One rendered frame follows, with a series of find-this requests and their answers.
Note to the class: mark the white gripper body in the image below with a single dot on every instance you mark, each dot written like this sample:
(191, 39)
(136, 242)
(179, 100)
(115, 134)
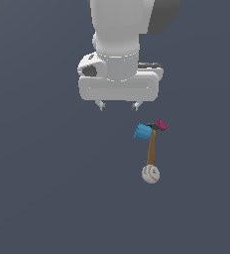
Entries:
(118, 88)

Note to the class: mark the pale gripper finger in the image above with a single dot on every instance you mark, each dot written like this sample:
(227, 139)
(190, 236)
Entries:
(135, 106)
(101, 105)

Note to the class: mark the blue cup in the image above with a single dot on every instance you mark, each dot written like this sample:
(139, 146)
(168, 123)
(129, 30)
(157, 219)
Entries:
(142, 131)

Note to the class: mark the magenta toy brick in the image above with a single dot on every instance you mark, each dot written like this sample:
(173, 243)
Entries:
(161, 125)

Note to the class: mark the white baseball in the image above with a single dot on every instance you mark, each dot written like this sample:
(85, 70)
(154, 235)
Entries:
(150, 174)

